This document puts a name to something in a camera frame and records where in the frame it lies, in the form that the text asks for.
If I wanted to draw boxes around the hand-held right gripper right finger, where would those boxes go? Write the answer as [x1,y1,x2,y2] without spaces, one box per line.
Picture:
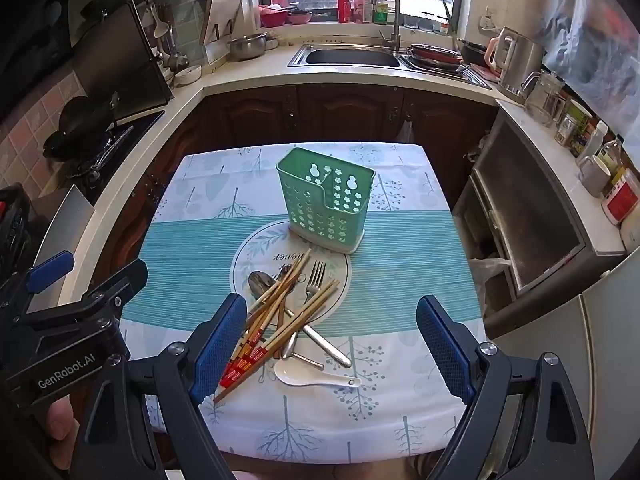
[416,295,596,480]

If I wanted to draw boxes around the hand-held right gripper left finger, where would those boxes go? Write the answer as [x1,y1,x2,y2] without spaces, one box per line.
[82,292,248,480]

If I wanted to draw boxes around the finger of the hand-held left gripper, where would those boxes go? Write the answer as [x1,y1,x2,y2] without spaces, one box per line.
[25,251,76,294]
[20,259,149,330]

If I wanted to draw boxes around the group of wooden chopsticks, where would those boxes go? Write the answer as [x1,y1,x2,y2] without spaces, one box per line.
[214,248,341,403]

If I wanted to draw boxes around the steel spoon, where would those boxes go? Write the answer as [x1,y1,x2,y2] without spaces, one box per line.
[248,270,325,368]

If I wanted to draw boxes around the small bronze spoon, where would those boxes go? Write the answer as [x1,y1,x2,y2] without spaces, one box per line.
[277,264,296,321]

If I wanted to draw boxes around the steel fork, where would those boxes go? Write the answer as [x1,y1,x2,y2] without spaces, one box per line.
[302,260,353,368]

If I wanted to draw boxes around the green plastic utensil holder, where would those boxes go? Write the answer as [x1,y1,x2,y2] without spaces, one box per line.
[276,147,376,255]

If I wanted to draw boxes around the person's left hand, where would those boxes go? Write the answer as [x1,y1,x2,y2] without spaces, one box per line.
[39,395,81,471]

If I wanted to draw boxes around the leaf printed tablecloth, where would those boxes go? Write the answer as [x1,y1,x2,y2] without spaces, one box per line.
[118,142,488,458]

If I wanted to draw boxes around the white plastic bag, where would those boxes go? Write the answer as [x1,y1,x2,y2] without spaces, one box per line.
[470,257,513,321]

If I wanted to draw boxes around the black gas stove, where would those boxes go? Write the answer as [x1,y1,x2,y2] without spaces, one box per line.
[65,110,166,206]

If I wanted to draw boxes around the black wok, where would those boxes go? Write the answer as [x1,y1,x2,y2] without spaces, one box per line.
[42,95,118,161]

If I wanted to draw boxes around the white refrigerator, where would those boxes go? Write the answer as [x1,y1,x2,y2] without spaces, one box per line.
[545,255,640,480]

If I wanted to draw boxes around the grey appliance with glass door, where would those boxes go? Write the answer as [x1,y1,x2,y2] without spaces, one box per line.
[452,107,628,341]

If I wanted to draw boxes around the small white bowl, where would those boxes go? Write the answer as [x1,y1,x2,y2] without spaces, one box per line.
[174,64,203,86]

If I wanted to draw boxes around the black glossy panel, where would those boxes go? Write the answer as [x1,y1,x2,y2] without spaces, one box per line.
[67,5,176,111]

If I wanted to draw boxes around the white hanging towel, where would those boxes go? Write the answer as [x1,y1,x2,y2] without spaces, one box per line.
[395,115,416,146]

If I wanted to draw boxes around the white mug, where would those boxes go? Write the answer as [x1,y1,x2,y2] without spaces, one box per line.
[577,155,612,198]

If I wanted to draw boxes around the red label container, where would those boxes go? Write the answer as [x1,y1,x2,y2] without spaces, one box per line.
[601,167,640,226]

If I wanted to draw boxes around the hanging steel ladles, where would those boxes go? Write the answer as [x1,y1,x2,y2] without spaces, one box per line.
[150,0,188,73]

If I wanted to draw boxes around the small spice jar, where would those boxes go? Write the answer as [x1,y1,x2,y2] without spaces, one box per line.
[555,112,576,146]

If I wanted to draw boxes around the white plastic bottle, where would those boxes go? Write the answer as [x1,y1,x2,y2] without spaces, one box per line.
[577,121,609,166]

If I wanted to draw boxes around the clear glass bottle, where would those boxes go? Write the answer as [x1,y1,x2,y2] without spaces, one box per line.
[600,137,626,181]

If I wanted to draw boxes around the brown wooden base cabinets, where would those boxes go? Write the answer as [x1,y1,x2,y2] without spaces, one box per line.
[95,82,501,281]

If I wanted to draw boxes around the green label can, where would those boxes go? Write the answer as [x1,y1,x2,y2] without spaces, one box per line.
[567,100,593,156]

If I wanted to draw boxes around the steel pot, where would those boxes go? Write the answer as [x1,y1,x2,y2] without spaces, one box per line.
[227,32,268,61]

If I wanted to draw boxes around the glass pitcher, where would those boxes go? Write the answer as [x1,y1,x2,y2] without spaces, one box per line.
[522,71,566,126]

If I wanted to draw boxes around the wooden cutting board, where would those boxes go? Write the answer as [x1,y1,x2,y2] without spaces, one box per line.
[199,0,244,47]

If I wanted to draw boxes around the white electric kettle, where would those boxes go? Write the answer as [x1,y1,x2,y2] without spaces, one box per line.
[487,26,546,98]

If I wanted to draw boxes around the red pan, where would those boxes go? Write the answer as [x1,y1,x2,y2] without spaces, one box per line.
[407,43,463,68]

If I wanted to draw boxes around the black pot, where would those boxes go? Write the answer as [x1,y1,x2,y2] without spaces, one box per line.
[459,40,488,67]

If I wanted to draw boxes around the steel kitchen sink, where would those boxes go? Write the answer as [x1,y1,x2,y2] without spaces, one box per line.
[287,42,496,88]

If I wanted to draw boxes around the steel faucet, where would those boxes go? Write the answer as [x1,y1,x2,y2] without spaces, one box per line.
[371,0,402,52]

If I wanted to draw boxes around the crumpled plastic wall sheet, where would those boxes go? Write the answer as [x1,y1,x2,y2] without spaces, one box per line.
[542,0,640,136]

